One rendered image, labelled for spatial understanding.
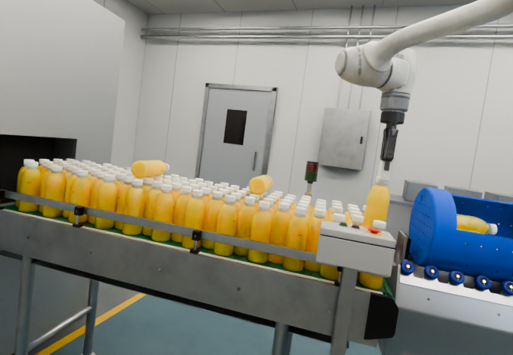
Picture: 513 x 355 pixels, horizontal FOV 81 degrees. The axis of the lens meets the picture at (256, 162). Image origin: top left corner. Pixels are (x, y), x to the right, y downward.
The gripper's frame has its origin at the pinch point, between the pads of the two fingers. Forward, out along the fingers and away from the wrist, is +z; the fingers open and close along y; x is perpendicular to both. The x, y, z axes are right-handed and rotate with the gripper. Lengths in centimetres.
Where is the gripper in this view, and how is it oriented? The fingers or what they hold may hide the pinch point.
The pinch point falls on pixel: (384, 171)
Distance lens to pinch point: 113.3
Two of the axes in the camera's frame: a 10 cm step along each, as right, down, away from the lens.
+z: -1.3, 9.9, 0.5
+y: 2.3, -0.2, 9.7
